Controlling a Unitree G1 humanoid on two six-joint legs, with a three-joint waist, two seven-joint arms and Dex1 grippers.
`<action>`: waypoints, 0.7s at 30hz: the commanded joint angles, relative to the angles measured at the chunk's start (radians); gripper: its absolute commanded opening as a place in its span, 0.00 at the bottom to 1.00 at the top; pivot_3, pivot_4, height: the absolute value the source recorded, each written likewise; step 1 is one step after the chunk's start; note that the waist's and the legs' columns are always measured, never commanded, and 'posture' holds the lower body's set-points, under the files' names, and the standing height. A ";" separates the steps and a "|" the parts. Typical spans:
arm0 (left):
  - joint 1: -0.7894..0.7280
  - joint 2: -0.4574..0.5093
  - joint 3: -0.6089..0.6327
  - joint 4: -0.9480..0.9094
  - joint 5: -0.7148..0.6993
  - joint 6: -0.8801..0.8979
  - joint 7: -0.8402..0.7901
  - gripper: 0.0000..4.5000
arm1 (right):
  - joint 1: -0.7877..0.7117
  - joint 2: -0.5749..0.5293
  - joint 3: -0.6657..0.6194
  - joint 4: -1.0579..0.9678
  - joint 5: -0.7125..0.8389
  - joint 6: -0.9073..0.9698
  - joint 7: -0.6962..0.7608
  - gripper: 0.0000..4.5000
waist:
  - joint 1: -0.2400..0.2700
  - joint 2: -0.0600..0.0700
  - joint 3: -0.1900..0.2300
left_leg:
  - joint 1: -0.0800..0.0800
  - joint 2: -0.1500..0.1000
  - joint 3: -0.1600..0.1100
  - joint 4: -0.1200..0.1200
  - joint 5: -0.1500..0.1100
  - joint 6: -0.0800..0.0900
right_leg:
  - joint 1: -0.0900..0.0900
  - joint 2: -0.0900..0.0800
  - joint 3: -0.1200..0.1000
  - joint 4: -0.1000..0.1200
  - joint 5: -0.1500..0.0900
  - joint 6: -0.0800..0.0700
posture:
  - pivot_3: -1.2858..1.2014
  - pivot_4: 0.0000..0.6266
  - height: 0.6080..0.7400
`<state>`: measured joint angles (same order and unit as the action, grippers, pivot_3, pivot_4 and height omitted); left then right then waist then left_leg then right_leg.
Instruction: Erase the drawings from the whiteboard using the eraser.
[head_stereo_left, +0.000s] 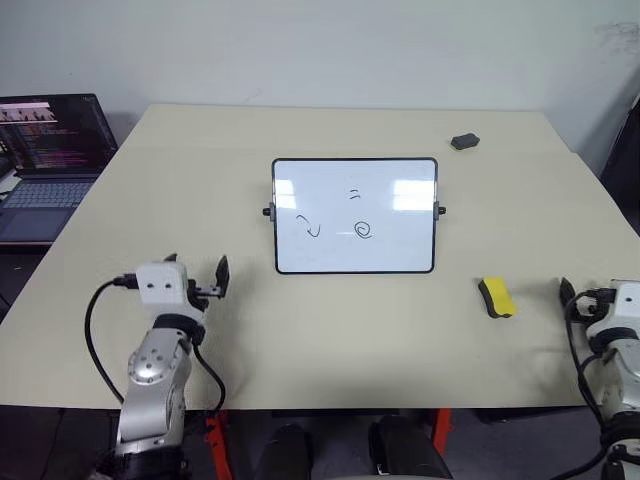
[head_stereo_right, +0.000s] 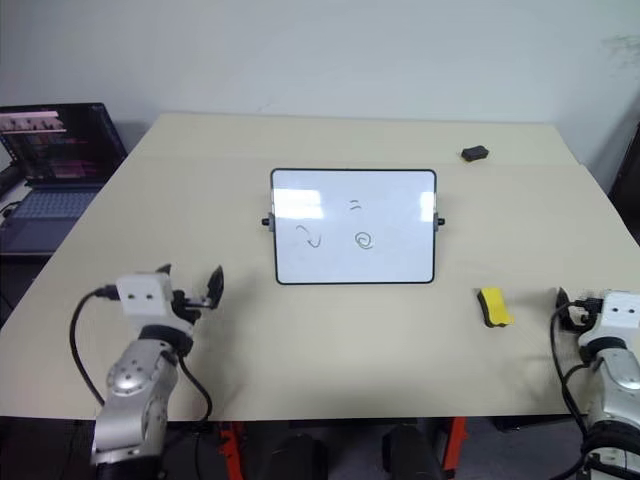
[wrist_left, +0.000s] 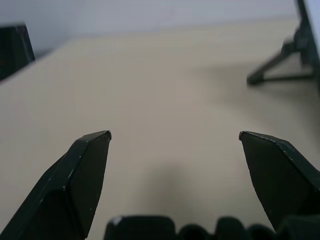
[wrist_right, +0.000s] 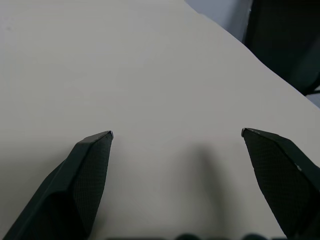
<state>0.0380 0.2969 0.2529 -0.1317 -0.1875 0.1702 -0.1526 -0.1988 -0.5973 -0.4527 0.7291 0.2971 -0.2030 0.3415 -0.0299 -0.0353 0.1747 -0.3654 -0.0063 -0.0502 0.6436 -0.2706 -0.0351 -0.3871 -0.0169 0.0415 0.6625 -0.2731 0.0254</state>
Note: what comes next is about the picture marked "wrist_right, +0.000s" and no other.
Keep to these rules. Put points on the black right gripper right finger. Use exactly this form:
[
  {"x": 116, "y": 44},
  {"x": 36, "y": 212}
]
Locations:
[{"x": 282, "y": 180}]

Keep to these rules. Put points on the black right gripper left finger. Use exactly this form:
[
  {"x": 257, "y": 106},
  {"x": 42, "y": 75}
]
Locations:
[{"x": 75, "y": 185}]

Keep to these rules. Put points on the dark office chair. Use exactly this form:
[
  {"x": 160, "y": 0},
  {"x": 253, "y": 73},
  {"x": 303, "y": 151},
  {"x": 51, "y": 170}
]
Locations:
[{"x": 287, "y": 42}]

